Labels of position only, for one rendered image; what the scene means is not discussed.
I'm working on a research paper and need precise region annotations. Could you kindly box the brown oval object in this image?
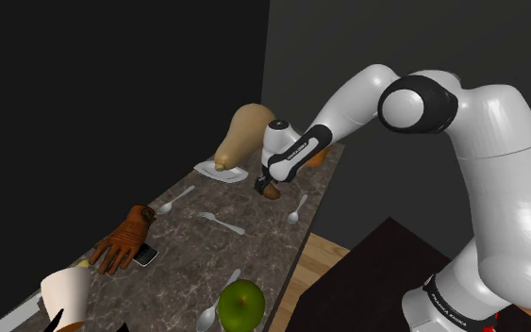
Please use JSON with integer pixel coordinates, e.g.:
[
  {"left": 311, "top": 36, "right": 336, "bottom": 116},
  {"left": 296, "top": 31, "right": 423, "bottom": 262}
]
[{"left": 261, "top": 182, "right": 283, "bottom": 202}]

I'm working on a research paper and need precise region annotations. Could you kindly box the orange object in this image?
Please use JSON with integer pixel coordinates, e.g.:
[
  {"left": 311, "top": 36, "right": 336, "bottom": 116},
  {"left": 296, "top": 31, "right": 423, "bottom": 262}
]
[{"left": 305, "top": 143, "right": 333, "bottom": 168}]

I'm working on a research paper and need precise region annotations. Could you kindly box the tan butternut squash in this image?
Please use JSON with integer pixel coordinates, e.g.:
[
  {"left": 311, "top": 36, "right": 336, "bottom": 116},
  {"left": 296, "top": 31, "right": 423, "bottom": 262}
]
[{"left": 213, "top": 103, "right": 277, "bottom": 173}]

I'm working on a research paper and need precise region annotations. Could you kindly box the dark robot stand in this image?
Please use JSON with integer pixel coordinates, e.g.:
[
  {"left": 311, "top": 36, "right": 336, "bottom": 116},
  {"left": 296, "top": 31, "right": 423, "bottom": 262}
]
[{"left": 287, "top": 216, "right": 531, "bottom": 332}]

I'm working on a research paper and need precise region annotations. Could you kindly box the silver fork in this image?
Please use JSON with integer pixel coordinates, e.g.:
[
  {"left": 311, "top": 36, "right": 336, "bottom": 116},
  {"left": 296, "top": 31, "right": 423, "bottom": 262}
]
[{"left": 198, "top": 211, "right": 246, "bottom": 236}]

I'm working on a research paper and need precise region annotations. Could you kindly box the white cup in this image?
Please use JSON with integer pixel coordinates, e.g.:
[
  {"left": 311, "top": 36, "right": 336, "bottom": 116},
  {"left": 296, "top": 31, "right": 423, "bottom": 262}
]
[{"left": 40, "top": 266, "right": 92, "bottom": 332}]

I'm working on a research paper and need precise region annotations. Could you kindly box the brown leather glove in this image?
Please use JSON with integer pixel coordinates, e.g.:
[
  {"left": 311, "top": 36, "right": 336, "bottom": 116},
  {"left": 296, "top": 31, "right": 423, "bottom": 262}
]
[{"left": 88, "top": 205, "right": 158, "bottom": 276}]

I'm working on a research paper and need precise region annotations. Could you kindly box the white square plate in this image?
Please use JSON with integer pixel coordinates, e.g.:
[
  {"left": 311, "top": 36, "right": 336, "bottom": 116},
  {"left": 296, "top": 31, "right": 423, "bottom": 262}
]
[{"left": 193, "top": 158, "right": 250, "bottom": 185}]

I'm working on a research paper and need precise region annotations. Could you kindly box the green apple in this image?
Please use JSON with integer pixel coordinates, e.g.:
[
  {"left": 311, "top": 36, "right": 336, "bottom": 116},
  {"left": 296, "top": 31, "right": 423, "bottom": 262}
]
[{"left": 218, "top": 279, "right": 267, "bottom": 332}]

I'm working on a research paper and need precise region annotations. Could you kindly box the silver spoon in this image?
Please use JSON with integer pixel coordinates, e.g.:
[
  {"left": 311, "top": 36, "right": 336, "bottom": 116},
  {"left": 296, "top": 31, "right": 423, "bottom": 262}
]
[
  {"left": 287, "top": 193, "right": 309, "bottom": 225},
  {"left": 156, "top": 185, "right": 196, "bottom": 216},
  {"left": 195, "top": 268, "right": 242, "bottom": 332}
]

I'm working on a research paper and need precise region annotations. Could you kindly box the black and white phone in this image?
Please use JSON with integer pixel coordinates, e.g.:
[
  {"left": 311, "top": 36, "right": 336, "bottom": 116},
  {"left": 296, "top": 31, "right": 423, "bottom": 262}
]
[{"left": 132, "top": 242, "right": 160, "bottom": 268}]

